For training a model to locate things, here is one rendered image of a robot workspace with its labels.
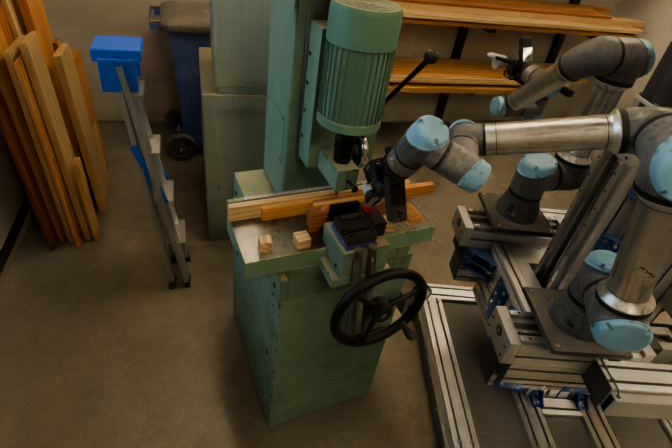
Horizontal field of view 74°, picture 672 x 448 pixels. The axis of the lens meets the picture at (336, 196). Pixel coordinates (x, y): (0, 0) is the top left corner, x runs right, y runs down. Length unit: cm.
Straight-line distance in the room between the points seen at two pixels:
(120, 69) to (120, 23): 181
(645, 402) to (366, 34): 118
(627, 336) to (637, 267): 18
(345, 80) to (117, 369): 153
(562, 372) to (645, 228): 62
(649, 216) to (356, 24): 71
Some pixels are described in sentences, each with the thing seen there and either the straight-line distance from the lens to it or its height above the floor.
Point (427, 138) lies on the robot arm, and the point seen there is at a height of 134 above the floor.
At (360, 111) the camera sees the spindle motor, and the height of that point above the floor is 127.
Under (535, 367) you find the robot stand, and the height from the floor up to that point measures 68.
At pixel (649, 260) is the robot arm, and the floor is 119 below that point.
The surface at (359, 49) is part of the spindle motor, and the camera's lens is 107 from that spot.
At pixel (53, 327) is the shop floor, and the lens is 235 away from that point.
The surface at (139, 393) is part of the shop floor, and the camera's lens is 205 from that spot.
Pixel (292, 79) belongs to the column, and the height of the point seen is 125.
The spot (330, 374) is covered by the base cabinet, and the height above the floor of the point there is 24.
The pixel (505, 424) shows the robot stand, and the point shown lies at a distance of 192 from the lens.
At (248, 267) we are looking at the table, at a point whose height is 88.
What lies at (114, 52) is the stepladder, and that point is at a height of 115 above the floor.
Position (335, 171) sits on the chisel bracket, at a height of 106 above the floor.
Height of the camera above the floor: 173
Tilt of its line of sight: 35 degrees down
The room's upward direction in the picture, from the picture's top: 9 degrees clockwise
